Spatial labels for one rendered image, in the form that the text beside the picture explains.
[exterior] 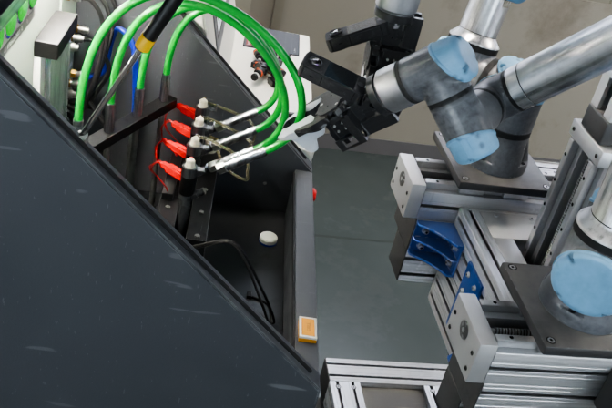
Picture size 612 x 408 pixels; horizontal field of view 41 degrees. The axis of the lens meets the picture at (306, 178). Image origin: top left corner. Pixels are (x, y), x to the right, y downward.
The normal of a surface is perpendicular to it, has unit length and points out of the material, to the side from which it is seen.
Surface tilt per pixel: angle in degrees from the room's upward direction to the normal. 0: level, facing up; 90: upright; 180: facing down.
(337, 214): 0
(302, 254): 0
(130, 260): 90
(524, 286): 0
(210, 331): 90
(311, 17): 90
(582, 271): 98
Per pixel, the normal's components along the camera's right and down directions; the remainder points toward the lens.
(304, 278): 0.19, -0.84
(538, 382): 0.12, 0.54
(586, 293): -0.52, 0.47
